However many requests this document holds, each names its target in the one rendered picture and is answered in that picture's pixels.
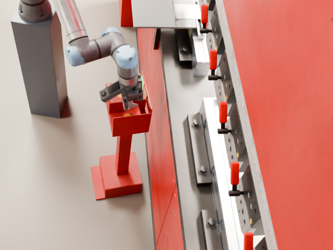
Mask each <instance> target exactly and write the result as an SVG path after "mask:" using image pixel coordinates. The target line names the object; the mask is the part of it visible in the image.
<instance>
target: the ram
mask: <svg viewBox="0 0 333 250"><path fill-rule="evenodd" d="M222 2H223V7H224V11H225V16H226V20H227V25H228V29H229V34H230V38H231V43H232V47H233V52H234V56H235V61H236V65H237V70H238V74H239V79H240V83H241V88H242V92H243V97H244V102H245V106H246V111H247V115H248V120H249V124H250V128H251V133H252V137H253V142H254V146H255V151H256V155H257V160H258V164H259V169H260V173H261V178H262V182H263V187H264V191H265V196H266V200H267V205H268V209H269V214H270V218H271V223H272V227H273V232H274V236H275V241H276V245H277V250H333V0H222ZM216 5H217V10H218V14H219V19H220V24H221V29H222V35H223V39H224V44H225V49H226V54H227V58H228V63H229V68H230V72H231V77H232V82H233V87H234V91H235V96H236V100H237V105H238V110H239V115H240V119H241V124H242V129H243V134H244V138H245V143H246V148H247V152H248V157H249V162H250V167H251V171H252V176H253V181H254V186H255V190H256V195H257V200H258V204H259V209H260V213H261V218H262V223H263V228H264V232H265V237H266V242H267V247H268V250H272V246H271V241H270V237H269V232H268V228H267V223H266V219H265V214H264V209H263V205H262V200H261V195H260V191H259V186H258V182H257V177H256V172H255V168H254V163H253V158H252V154H251V149H250V145H249V140H248V135H247V131H246V126H245V121H244V117H243V112H242V107H241V103H240V99H239V94H238V89H237V85H236V80H235V76H234V71H233V66H232V62H231V57H230V52H229V48H228V43H227V38H226V34H225V29H224V25H223V20H222V14H221V9H220V5H219V0H216Z"/></svg>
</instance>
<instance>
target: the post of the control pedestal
mask: <svg viewBox="0 0 333 250"><path fill-rule="evenodd" d="M131 143H132V134H130V135H123V136H117V144H116V159H115V168H116V173H117V175H124V174H128V168H129V160H130V151H131Z"/></svg>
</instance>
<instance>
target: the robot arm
mask: <svg viewBox="0 0 333 250"><path fill-rule="evenodd" d="M52 1H53V4H54V6H55V9H56V12H57V15H58V17H59V20H60V22H61V25H62V28H63V30H64V33H65V35H66V38H67V41H68V43H69V46H68V47H67V48H66V49H65V52H66V56H67V59H68V61H69V63H70V64H71V66H79V65H83V64H86V63H90V62H93V61H96V60H99V59H102V58H105V57H109V56H111V57H112V59H113V60H114V61H115V63H116V65H117V73H118V81H116V82H115V83H113V84H111V85H110V86H108V87H106V88H105V89H103V90H101V91H100V92H99V94H100V98H101V101H103V102H104V103H105V102H107V101H109V100H110V99H112V98H114V97H116V96H117V95H119V94H121V96H122V102H123V108H124V110H125V111H128V110H129V109H132V108H135V107H138V104H135V103H133V101H135V100H138V102H139V101H143V90H142V78H141V74H140V73H138V56H137V52H136V50H135V48H134V47H132V46H130V45H128V44H127V42H126V41H125V39H124V36H123V35H122V34H121V33H120V31H119V30H118V29H117V28H115V27H109V28H107V29H106V30H104V31H103V32H102V33H101V37H99V38H96V39H93V40H89V37H88V34H87V32H86V29H85V26H84V24H83V21H82V18H81V16H80V13H79V10H78V8H77V5H76V2H75V0H52ZM18 12H19V15H20V17H21V18H22V19H24V20H25V21H28V22H33V23H37V22H42V21H44V20H46V19H48V18H49V17H50V15H51V13H52V7H51V4H50V2H49V0H20V1H19V5H18Z"/></svg>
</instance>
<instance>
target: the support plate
mask: <svg viewBox="0 0 333 250"><path fill-rule="evenodd" d="M173 1H174V4H192V0H173ZM131 5H132V17H133V28H165V29H196V22H195V19H174V12H173V5H172V0H131ZM175 20H176V26H177V27H176V26H175Z"/></svg>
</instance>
